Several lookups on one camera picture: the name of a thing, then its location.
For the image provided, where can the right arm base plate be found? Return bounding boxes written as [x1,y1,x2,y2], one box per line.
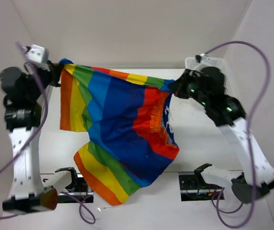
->
[179,173,221,202]

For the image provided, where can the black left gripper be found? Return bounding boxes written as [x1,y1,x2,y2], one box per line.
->
[26,59,64,101]

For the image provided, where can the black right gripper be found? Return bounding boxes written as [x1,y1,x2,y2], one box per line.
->
[168,68,209,105]

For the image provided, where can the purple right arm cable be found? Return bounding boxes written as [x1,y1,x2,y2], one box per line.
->
[204,40,271,228]

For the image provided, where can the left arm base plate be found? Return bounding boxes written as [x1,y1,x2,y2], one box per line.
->
[58,173,94,204]

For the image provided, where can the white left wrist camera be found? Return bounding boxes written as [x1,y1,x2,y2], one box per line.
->
[23,45,49,64]

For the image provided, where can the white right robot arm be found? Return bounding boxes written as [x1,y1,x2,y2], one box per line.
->
[168,67,274,204]

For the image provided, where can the rainbow striped shorts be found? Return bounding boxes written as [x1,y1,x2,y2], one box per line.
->
[60,59,179,206]

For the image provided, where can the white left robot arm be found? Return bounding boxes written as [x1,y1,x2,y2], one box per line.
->
[0,62,63,214]

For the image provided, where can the white perforated plastic basket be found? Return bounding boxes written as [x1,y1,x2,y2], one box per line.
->
[185,56,237,106]

